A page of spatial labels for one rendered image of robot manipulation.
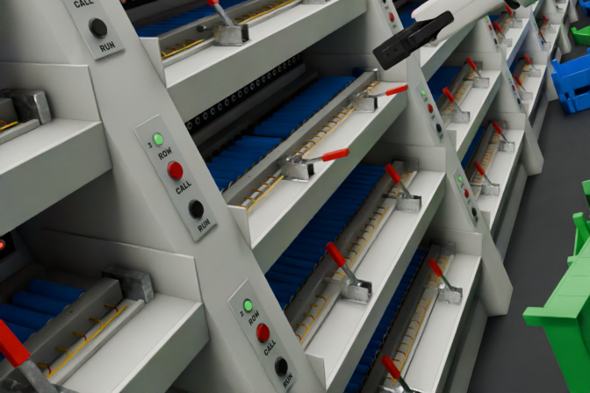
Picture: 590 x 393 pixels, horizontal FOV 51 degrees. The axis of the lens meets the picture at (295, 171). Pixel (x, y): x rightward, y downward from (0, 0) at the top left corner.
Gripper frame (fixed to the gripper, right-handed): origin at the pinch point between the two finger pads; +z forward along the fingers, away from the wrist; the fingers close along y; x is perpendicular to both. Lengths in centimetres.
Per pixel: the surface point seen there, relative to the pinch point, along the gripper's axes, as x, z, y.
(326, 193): 10.9, 16.0, 8.4
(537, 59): 40, 18, -172
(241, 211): 4.3, 12.8, 28.9
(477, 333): 57, 26, -24
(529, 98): 43, 18, -129
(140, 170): -4.8, 12.6, 37.4
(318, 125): 3.5, 17.6, -2.9
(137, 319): 6.2, 18.8, 42.5
